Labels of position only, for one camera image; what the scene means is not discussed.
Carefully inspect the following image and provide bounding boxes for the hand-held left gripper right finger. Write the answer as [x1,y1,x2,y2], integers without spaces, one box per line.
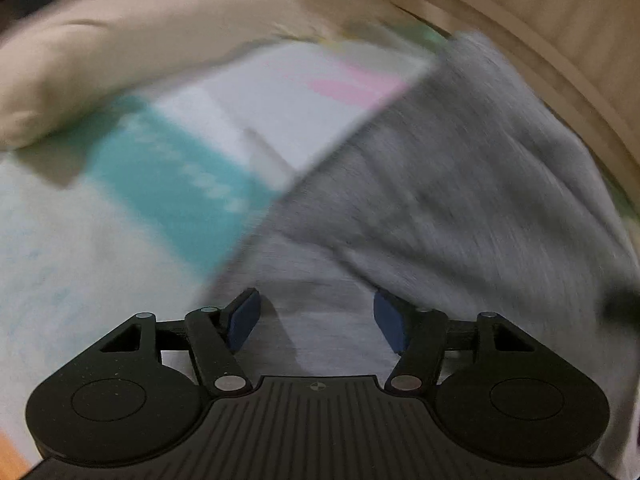
[374,289,538,395]

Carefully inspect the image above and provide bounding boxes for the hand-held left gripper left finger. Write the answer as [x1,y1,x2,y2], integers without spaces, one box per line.
[100,287,262,398]

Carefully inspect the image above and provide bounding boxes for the grey pants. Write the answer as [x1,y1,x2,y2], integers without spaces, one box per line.
[207,30,640,480]

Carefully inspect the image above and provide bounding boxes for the pastel printed bed sheet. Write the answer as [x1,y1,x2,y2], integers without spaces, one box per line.
[0,25,436,466]

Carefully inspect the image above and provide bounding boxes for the beige quilt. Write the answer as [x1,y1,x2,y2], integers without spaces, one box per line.
[0,0,381,151]

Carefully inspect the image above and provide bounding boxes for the wooden bed frame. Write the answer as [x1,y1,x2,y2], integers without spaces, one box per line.
[350,0,640,196]

